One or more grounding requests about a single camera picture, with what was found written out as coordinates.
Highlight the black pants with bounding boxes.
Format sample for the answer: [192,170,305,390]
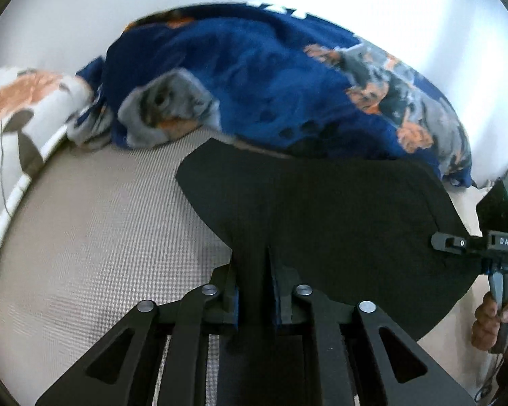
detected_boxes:
[176,139,479,339]

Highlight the right hand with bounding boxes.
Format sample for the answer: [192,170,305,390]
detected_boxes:
[471,292,508,362]

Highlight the grey woven mattress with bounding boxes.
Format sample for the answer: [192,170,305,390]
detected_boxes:
[0,126,505,406]

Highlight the blue dog-print blanket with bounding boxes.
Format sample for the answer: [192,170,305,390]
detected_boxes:
[67,4,472,187]

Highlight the white floral pillow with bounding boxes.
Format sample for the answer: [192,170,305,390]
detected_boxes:
[0,67,93,250]

